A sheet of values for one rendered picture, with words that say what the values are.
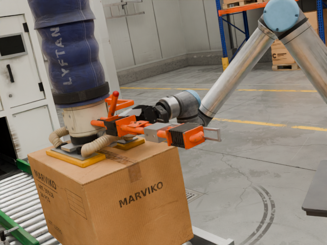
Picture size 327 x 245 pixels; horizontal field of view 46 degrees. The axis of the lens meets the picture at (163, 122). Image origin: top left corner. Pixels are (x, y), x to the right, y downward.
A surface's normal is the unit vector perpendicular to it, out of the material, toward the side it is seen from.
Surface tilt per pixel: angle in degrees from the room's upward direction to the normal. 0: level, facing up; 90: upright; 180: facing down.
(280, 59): 92
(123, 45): 90
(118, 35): 90
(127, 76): 90
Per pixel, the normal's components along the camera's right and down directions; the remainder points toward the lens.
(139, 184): 0.59, 0.10
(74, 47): 0.24, -0.15
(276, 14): -0.40, 0.17
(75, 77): 0.00, -0.01
